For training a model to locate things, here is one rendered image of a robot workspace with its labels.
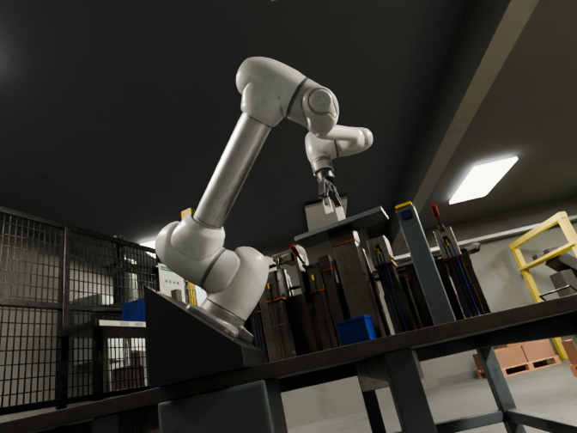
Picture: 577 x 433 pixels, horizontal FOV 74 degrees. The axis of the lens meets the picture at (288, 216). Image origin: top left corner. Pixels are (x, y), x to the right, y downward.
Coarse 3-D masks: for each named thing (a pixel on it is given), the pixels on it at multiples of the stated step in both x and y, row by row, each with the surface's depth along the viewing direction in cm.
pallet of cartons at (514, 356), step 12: (504, 348) 630; (516, 348) 611; (528, 348) 612; (540, 348) 614; (552, 348) 615; (504, 360) 600; (516, 360) 603; (528, 360) 605; (540, 360) 604; (552, 360) 612; (480, 372) 645; (504, 372) 592
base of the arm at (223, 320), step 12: (204, 300) 124; (192, 312) 118; (204, 312) 119; (216, 312) 119; (228, 312) 119; (216, 324) 117; (228, 324) 119; (240, 324) 122; (240, 336) 122; (252, 336) 122
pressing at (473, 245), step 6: (462, 246) 157; (468, 246) 156; (474, 246) 163; (438, 252) 160; (468, 252) 171; (474, 252) 171; (402, 264) 165; (408, 264) 164; (402, 270) 178; (378, 276) 179
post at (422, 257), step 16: (400, 224) 142; (416, 224) 140; (416, 240) 138; (416, 256) 137; (432, 256) 135; (416, 272) 135; (432, 272) 133; (432, 288) 132; (432, 304) 130; (448, 304) 128; (448, 320) 127
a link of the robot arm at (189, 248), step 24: (240, 72) 112; (264, 72) 109; (288, 72) 110; (264, 96) 110; (288, 96) 109; (240, 120) 116; (264, 120) 113; (240, 144) 116; (216, 168) 120; (240, 168) 118; (216, 192) 120; (192, 216) 125; (216, 216) 122; (168, 240) 124; (192, 240) 121; (216, 240) 124; (168, 264) 125; (192, 264) 122
